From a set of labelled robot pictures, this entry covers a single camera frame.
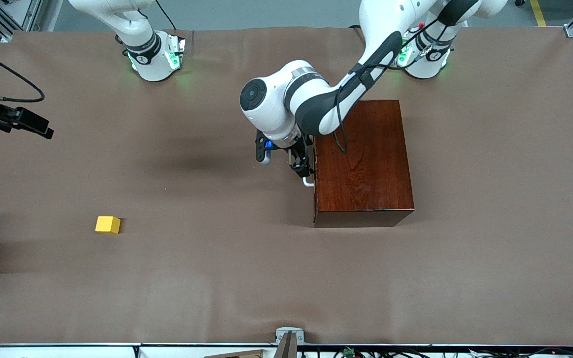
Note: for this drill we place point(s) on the dark brown wooden cabinet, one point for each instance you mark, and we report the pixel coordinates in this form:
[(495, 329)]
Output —
[(376, 174)]

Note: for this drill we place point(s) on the yellow block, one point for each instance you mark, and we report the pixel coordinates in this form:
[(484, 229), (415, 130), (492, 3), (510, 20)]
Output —
[(107, 223)]

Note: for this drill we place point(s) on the brown table cover sheet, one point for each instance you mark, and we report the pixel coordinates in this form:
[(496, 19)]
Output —
[(217, 278)]

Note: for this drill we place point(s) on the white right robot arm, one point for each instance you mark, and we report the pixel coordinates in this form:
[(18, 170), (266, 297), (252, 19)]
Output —
[(154, 69)]

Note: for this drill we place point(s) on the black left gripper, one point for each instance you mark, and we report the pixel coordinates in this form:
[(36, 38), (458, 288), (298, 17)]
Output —
[(298, 153)]

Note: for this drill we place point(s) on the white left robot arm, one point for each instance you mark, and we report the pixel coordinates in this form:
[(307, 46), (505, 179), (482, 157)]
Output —
[(271, 99)]

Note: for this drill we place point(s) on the small green connector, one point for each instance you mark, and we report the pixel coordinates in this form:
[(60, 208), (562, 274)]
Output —
[(349, 352)]

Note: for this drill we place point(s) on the light wooden board piece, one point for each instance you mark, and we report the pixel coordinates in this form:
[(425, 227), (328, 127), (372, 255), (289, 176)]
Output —
[(237, 354)]

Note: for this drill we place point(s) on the grey metal camera bracket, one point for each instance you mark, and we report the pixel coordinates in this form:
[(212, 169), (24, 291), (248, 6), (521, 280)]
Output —
[(289, 335)]

